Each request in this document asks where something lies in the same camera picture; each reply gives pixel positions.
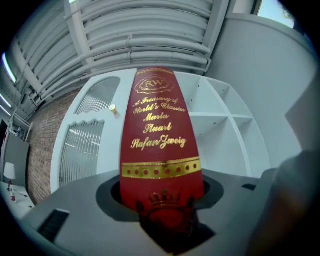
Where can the red book with gold print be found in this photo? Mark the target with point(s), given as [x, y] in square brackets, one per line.
[160, 130]

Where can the white shelf unit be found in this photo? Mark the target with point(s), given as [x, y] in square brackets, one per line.
[212, 140]

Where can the gold door knob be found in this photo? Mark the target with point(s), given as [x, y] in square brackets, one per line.
[113, 109]

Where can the white ribbed glass cabinet door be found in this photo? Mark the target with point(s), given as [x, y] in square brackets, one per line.
[82, 150]

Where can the bundle of white ceiling pipes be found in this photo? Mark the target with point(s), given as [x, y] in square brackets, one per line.
[150, 47]

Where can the white metal rack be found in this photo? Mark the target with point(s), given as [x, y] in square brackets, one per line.
[21, 125]

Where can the grey standing board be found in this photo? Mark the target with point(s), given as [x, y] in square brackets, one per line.
[17, 162]

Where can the white side table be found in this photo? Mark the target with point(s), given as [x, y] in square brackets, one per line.
[22, 200]

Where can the white shade table lamp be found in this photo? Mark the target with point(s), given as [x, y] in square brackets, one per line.
[9, 171]

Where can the long ceiling light strip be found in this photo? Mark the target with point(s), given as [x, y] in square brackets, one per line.
[4, 105]
[8, 67]

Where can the white bottle with red label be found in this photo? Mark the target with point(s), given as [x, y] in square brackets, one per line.
[12, 195]

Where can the black framed window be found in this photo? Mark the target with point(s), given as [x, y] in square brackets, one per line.
[272, 11]

